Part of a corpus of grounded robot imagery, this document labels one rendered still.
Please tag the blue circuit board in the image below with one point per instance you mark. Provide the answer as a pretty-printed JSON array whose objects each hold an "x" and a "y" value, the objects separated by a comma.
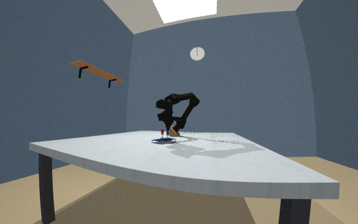
[{"x": 164, "y": 139}]

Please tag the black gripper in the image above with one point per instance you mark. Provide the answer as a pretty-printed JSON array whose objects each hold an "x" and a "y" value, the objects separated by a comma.
[{"x": 169, "y": 120}]

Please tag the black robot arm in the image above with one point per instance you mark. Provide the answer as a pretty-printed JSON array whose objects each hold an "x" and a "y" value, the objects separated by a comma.
[{"x": 176, "y": 98}]

